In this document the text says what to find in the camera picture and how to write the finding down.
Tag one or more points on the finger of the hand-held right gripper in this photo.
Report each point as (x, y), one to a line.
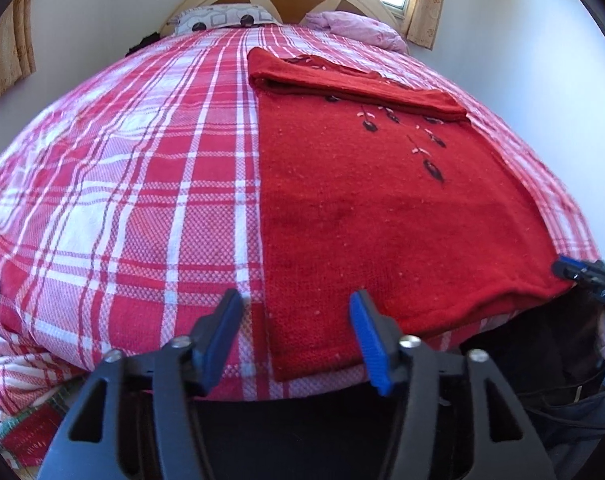
(575, 269)

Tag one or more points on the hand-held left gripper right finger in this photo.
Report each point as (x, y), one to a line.
(372, 345)

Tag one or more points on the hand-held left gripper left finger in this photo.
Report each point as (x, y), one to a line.
(217, 342)

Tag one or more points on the red knitted sweater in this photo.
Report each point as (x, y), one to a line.
(382, 210)

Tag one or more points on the person's dark clothing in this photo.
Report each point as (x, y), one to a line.
(557, 385)

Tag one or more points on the red plaid bed sheet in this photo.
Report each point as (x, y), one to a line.
(132, 185)

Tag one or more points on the green and red quilt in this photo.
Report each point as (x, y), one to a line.
(22, 430)

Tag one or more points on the yellow floral curtain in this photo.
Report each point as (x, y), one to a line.
(427, 5)
(7, 50)

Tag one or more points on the dark cloth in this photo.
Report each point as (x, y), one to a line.
(142, 45)

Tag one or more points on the pink floral pillow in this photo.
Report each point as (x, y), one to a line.
(357, 30)

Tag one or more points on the grey patterned pillow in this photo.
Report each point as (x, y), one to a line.
(217, 17)

